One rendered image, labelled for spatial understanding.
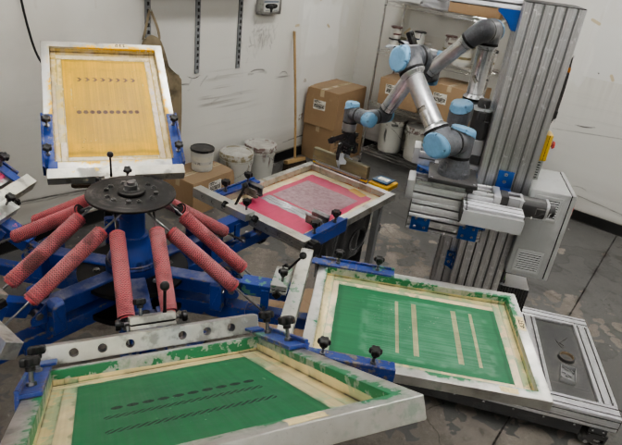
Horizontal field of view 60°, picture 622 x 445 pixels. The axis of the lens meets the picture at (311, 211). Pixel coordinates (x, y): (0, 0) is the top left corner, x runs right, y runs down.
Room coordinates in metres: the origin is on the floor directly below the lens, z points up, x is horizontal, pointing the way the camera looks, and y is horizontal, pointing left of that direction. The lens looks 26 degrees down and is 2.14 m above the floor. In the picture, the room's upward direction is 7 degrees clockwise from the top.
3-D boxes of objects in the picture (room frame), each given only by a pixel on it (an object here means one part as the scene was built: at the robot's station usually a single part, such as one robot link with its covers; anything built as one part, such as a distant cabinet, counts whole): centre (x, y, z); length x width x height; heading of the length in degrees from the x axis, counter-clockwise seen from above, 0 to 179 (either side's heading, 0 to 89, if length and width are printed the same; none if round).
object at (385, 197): (2.53, 0.02, 0.97); 0.79 x 0.58 x 0.04; 146
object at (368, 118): (2.66, -0.22, 1.39); 0.11 x 0.11 x 0.08; 42
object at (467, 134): (2.38, -0.63, 1.42); 0.13 x 0.12 x 0.14; 132
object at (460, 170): (2.38, -0.63, 1.31); 0.15 x 0.15 x 0.10
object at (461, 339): (1.59, -0.28, 1.05); 1.08 x 0.61 x 0.23; 86
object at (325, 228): (2.17, -0.07, 0.98); 0.30 x 0.05 x 0.07; 146
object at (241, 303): (1.61, 0.00, 0.90); 1.24 x 0.06 x 0.06; 86
